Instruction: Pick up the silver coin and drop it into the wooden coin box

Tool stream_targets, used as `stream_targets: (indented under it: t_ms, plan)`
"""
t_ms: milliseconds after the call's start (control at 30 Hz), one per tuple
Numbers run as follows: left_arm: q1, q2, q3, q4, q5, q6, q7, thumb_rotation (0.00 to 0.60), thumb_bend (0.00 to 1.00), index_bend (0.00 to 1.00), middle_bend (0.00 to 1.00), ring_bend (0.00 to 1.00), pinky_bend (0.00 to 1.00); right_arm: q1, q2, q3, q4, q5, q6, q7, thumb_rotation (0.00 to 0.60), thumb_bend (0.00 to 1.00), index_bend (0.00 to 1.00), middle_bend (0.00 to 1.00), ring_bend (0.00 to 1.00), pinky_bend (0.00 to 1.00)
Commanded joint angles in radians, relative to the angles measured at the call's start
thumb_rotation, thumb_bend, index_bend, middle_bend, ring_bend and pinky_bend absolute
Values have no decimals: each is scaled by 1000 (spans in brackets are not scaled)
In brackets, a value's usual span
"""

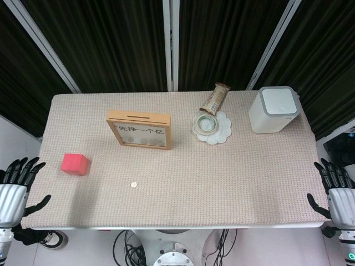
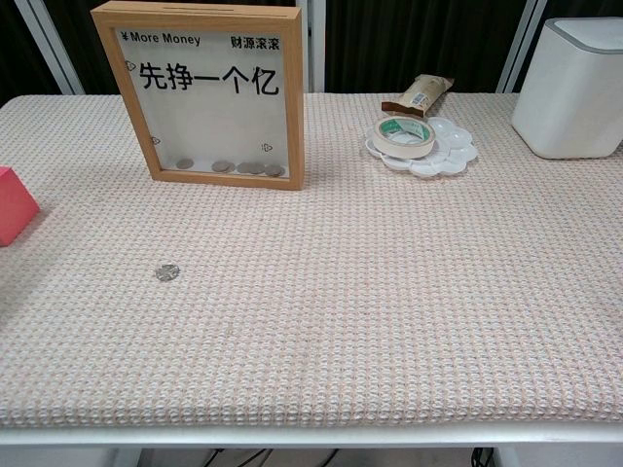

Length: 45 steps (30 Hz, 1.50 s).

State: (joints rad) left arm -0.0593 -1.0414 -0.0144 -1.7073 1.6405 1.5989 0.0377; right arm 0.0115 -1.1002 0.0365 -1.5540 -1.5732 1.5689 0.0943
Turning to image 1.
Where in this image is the black floor cable bundle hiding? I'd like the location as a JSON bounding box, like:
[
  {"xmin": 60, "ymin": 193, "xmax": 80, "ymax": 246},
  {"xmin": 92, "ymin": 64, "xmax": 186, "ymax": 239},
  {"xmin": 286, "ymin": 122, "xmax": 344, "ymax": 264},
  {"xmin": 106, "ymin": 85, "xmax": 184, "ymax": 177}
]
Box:
[
  {"xmin": 113, "ymin": 229, "xmax": 152, "ymax": 266},
  {"xmin": 204, "ymin": 228, "xmax": 240, "ymax": 266}
]

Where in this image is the white bin with grey rim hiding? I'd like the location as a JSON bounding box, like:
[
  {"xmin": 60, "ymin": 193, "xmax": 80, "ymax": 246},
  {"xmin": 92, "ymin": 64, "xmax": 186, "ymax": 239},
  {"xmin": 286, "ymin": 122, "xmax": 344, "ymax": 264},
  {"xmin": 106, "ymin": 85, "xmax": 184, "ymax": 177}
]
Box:
[{"xmin": 248, "ymin": 85, "xmax": 301, "ymax": 135}]

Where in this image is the red cube block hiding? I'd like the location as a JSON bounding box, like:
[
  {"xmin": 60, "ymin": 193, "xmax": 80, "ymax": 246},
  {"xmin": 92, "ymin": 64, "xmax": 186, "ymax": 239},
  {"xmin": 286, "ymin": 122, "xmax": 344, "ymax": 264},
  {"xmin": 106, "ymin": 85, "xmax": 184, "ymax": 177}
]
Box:
[{"xmin": 60, "ymin": 153, "xmax": 90, "ymax": 177}]

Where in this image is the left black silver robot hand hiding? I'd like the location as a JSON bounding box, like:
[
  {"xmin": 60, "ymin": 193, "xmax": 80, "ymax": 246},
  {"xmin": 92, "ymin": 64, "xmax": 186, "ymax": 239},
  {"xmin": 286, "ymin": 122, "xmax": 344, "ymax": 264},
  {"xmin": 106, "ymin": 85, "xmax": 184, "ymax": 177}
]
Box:
[{"xmin": 0, "ymin": 156, "xmax": 52, "ymax": 228}]

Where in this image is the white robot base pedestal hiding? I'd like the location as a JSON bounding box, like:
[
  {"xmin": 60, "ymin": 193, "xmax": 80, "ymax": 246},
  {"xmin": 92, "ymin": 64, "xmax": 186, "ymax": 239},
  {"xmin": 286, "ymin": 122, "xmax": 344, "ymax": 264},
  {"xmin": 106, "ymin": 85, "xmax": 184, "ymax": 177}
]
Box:
[{"xmin": 130, "ymin": 228, "xmax": 222, "ymax": 266}]

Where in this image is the grey partition post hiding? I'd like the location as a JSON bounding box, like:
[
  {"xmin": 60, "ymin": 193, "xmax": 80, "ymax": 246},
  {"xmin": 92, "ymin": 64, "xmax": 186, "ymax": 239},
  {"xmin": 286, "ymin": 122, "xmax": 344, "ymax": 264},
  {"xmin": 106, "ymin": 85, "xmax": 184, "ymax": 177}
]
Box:
[
  {"xmin": 246, "ymin": 0, "xmax": 302, "ymax": 91},
  {"xmin": 162, "ymin": 0, "xmax": 180, "ymax": 91},
  {"xmin": 2, "ymin": 0, "xmax": 82, "ymax": 94}
]

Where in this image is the brown snack bar wrapper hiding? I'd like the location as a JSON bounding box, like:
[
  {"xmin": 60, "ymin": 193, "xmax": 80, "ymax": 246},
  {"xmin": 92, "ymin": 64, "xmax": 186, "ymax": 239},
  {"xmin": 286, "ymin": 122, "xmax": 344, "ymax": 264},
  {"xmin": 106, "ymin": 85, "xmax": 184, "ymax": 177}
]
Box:
[{"xmin": 199, "ymin": 81, "xmax": 231, "ymax": 115}]

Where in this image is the person in black clothes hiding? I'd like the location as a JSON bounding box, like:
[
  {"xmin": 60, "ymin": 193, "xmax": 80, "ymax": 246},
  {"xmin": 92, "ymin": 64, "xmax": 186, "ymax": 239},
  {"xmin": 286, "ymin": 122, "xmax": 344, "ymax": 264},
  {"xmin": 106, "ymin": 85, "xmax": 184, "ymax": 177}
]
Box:
[{"xmin": 12, "ymin": 223, "xmax": 50, "ymax": 247}]

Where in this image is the beige woven tablecloth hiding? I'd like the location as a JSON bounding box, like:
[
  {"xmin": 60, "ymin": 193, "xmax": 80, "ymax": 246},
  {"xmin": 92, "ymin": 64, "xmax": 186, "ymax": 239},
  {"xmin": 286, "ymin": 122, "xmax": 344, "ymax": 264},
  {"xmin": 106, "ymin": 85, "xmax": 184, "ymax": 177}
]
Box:
[{"xmin": 21, "ymin": 90, "xmax": 332, "ymax": 230}]

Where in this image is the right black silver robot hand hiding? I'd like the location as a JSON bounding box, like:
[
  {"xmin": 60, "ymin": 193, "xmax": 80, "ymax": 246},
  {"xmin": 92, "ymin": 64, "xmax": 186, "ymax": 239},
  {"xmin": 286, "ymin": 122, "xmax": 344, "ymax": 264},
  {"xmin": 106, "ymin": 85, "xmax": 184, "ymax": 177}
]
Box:
[{"xmin": 306, "ymin": 157, "xmax": 355, "ymax": 231}]

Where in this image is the black and white sneaker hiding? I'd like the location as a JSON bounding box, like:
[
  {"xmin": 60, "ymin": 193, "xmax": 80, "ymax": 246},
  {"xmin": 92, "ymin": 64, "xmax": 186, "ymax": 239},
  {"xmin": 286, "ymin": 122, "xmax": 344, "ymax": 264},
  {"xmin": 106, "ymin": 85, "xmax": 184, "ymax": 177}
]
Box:
[{"xmin": 38, "ymin": 230, "xmax": 69, "ymax": 249}]

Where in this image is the black tripod foot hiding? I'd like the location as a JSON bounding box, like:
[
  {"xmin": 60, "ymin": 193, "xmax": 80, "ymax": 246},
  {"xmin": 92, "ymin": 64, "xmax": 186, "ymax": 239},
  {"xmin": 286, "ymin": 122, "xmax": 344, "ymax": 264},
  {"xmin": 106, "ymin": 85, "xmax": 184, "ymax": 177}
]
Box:
[{"xmin": 321, "ymin": 226, "xmax": 342, "ymax": 239}]

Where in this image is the black equipment case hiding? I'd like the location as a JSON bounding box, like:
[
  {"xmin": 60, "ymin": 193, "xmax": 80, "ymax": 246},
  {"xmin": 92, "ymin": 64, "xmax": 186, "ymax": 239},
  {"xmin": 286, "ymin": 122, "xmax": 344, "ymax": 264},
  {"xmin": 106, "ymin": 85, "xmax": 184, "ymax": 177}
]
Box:
[{"xmin": 323, "ymin": 132, "xmax": 355, "ymax": 167}]

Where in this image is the white flower paint palette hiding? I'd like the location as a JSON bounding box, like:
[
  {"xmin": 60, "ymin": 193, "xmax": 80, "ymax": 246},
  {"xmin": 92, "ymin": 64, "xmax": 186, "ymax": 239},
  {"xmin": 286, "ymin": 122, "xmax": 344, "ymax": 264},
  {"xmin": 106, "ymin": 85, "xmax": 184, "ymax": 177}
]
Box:
[{"xmin": 193, "ymin": 110, "xmax": 232, "ymax": 145}]

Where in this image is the beige masking tape roll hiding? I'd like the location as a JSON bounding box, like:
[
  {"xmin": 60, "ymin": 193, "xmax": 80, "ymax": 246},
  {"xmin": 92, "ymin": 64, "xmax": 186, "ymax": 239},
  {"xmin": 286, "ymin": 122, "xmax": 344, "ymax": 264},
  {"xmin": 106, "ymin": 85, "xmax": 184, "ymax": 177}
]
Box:
[{"xmin": 193, "ymin": 114, "xmax": 219, "ymax": 136}]

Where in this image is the wooden framed coin box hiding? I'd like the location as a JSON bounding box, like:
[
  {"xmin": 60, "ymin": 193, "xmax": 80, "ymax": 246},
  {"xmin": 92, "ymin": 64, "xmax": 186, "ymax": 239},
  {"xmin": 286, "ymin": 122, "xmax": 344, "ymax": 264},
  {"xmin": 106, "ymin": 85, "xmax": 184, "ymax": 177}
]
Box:
[{"xmin": 106, "ymin": 109, "xmax": 173, "ymax": 151}]

